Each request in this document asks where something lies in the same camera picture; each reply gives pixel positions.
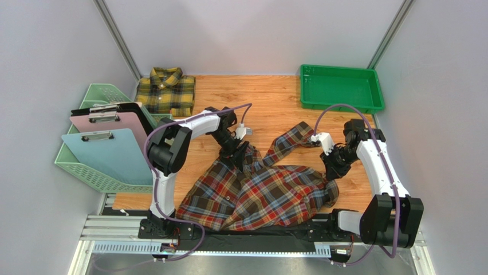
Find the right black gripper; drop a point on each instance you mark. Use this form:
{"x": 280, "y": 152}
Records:
{"x": 333, "y": 165}

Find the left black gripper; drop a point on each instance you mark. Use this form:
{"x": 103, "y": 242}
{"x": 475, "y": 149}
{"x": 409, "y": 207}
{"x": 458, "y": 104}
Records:
{"x": 239, "y": 154}

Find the red brown plaid shirt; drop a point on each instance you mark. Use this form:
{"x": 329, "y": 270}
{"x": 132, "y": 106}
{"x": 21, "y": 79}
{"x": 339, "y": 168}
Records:
{"x": 263, "y": 193}

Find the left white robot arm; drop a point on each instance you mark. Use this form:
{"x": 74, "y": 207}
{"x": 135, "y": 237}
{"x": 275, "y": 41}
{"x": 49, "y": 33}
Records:
{"x": 166, "y": 149}

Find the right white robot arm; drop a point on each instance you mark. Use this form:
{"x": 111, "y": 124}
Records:
{"x": 392, "y": 217}

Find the green plastic tray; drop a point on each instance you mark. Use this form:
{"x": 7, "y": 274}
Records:
{"x": 324, "y": 86}

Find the yellow plaid folded shirt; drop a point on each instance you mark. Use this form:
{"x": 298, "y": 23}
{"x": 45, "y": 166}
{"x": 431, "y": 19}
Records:
{"x": 167, "y": 90}

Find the blue clipboard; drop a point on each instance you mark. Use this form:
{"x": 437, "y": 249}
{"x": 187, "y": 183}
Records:
{"x": 108, "y": 161}

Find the pink clipboard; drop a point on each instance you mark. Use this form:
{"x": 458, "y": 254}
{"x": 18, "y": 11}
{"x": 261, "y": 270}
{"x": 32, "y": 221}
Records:
{"x": 137, "y": 123}

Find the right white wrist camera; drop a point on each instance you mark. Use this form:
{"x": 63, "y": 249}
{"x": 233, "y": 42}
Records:
{"x": 325, "y": 141}

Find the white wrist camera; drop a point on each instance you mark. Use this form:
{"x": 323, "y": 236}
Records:
{"x": 325, "y": 141}
{"x": 241, "y": 131}

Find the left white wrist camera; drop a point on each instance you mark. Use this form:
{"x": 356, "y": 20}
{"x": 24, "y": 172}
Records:
{"x": 241, "y": 131}

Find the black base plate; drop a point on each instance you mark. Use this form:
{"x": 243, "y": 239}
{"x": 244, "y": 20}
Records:
{"x": 142, "y": 226}

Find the aluminium rail frame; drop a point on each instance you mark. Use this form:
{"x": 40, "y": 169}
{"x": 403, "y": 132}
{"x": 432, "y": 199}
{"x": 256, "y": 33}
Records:
{"x": 95, "y": 256}

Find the right corner aluminium post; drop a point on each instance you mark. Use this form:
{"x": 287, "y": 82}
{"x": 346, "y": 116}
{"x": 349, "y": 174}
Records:
{"x": 390, "y": 34}

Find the corner aluminium post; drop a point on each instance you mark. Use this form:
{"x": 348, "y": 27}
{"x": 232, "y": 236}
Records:
{"x": 390, "y": 34}
{"x": 118, "y": 37}

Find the left corner aluminium post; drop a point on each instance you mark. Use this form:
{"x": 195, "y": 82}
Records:
{"x": 118, "y": 37}

